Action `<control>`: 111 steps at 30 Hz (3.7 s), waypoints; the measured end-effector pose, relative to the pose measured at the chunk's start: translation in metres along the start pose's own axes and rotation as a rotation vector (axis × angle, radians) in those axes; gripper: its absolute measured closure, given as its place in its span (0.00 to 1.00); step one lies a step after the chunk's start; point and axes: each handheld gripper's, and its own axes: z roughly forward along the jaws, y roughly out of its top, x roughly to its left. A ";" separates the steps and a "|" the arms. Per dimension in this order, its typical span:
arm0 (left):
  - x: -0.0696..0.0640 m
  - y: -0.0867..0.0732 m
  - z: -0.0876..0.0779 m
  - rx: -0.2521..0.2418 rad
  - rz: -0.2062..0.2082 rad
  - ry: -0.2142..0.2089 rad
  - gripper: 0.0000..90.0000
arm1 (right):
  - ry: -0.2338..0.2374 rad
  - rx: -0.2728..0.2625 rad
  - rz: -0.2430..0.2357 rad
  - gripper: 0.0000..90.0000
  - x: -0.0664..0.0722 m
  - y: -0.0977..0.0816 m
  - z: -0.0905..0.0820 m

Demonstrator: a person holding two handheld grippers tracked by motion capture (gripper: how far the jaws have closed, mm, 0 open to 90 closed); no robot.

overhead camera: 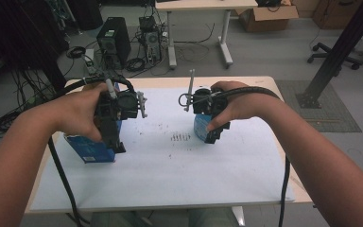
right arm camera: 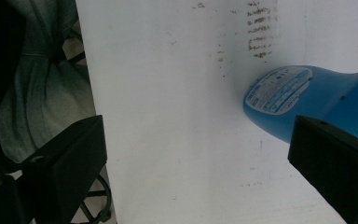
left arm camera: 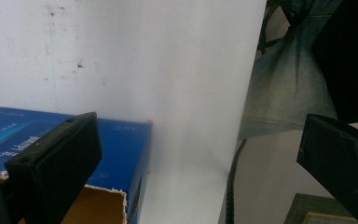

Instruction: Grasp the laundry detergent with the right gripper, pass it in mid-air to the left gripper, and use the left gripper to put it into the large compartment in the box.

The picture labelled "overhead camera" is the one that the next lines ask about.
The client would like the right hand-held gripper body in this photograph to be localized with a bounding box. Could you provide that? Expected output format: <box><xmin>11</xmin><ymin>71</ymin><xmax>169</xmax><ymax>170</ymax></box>
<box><xmin>184</xmin><ymin>69</ymin><xmax>232</xmax><ymax>116</ymax></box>

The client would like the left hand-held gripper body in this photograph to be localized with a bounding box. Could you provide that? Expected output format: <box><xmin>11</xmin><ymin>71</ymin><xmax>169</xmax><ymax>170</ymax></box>
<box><xmin>94</xmin><ymin>79</ymin><xmax>148</xmax><ymax>125</ymax></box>

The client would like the light blue bottle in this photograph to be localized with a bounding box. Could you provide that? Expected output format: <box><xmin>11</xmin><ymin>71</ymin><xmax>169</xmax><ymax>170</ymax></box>
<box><xmin>193</xmin><ymin>113</ymin><xmax>216</xmax><ymax>143</ymax></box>

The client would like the blue cardboard box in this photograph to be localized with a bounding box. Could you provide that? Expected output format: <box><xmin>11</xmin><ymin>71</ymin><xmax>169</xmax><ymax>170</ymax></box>
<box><xmin>63</xmin><ymin>82</ymin><xmax>125</xmax><ymax>165</ymax></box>

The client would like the person's right hand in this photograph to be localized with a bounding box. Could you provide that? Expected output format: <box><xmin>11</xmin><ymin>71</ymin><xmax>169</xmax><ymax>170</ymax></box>
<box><xmin>205</xmin><ymin>80</ymin><xmax>285</xmax><ymax>132</ymax></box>

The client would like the person's left hand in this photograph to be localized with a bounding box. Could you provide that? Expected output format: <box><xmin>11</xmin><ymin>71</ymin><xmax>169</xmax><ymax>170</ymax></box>
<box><xmin>51</xmin><ymin>82</ymin><xmax>112</xmax><ymax>143</ymax></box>

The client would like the light wooden table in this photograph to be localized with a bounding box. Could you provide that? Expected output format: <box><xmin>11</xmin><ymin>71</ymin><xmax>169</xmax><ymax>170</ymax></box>
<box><xmin>25</xmin><ymin>75</ymin><xmax>314</xmax><ymax>216</ymax></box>

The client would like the power strip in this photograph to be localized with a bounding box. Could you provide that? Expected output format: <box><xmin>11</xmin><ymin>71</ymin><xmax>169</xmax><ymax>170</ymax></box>
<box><xmin>83</xmin><ymin>48</ymin><xmax>98</xmax><ymax>76</ymax></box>

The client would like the white table mat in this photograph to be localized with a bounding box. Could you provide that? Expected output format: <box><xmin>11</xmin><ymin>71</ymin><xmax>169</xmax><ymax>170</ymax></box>
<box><xmin>30</xmin><ymin>86</ymin><xmax>296</xmax><ymax>212</ymax></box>

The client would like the black computer tower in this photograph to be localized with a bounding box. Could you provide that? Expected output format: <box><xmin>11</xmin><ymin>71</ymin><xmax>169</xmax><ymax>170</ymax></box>
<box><xmin>95</xmin><ymin>16</ymin><xmax>132</xmax><ymax>71</ymax></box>

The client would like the grey open computer tower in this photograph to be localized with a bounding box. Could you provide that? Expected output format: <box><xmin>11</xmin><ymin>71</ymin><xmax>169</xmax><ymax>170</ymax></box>
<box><xmin>138</xmin><ymin>15</ymin><xmax>164</xmax><ymax>64</ymax></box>

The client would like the white table leg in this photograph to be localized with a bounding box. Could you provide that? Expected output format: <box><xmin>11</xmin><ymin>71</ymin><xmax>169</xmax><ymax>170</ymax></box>
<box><xmin>231</xmin><ymin>205</ymin><xmax>246</xmax><ymax>227</ymax></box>

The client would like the white-legged desk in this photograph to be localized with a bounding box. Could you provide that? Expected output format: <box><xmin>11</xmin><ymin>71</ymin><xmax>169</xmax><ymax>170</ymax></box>
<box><xmin>154</xmin><ymin>0</ymin><xmax>259</xmax><ymax>70</ymax></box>

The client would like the open cardboard box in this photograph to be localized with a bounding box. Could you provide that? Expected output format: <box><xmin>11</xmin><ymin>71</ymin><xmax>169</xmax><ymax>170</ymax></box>
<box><xmin>234</xmin><ymin>4</ymin><xmax>300</xmax><ymax>33</ymax></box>

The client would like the grey floor mat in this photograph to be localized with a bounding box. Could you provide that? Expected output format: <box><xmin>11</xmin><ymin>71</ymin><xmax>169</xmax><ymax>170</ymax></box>
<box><xmin>275</xmin><ymin>79</ymin><xmax>363</xmax><ymax>134</ymax></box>

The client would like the black office chair base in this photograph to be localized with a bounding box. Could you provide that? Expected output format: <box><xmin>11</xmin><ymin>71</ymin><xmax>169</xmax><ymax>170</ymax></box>
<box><xmin>306</xmin><ymin>42</ymin><xmax>363</xmax><ymax>71</ymax></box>

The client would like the closed brown cardboard box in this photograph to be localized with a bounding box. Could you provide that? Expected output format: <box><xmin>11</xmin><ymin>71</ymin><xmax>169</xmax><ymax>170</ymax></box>
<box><xmin>311</xmin><ymin>0</ymin><xmax>363</xmax><ymax>31</ymax></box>

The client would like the white cable plug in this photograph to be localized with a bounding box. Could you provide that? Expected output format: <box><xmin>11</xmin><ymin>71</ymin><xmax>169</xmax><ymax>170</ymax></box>
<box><xmin>105</xmin><ymin>79</ymin><xmax>118</xmax><ymax>100</ymax></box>

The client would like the thin grey wire loop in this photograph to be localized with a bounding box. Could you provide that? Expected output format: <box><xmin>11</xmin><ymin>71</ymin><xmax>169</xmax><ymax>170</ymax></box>
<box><xmin>178</xmin><ymin>92</ymin><xmax>197</xmax><ymax>109</ymax></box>

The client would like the loose black floor cable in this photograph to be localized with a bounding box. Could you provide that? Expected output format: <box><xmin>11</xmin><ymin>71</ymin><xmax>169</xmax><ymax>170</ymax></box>
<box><xmin>173</xmin><ymin>22</ymin><xmax>216</xmax><ymax>63</ymax></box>

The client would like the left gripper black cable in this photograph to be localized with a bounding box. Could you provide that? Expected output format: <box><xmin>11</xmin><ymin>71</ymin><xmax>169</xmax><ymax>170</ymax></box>
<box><xmin>47</xmin><ymin>75</ymin><xmax>137</xmax><ymax>227</ymax></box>

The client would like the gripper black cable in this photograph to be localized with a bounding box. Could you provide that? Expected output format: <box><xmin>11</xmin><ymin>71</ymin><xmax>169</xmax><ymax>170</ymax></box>
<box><xmin>47</xmin><ymin>75</ymin><xmax>137</xmax><ymax>227</ymax></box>
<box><xmin>213</xmin><ymin>86</ymin><xmax>292</xmax><ymax>227</ymax></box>

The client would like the small black cable coil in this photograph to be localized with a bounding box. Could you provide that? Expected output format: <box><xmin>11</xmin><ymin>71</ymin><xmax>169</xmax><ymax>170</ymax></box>
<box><xmin>65</xmin><ymin>45</ymin><xmax>87</xmax><ymax>60</ymax></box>

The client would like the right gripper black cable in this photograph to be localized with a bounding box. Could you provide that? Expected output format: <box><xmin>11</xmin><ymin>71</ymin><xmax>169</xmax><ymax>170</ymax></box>
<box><xmin>213</xmin><ymin>86</ymin><xmax>292</xmax><ymax>227</ymax></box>

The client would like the black cable bundle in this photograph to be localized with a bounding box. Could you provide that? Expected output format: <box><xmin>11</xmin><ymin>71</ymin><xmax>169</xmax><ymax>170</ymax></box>
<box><xmin>0</xmin><ymin>68</ymin><xmax>56</xmax><ymax>140</ymax></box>

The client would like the black metal post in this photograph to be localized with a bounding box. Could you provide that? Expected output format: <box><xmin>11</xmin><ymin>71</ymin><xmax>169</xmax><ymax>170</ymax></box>
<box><xmin>296</xmin><ymin>0</ymin><xmax>363</xmax><ymax>110</ymax></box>

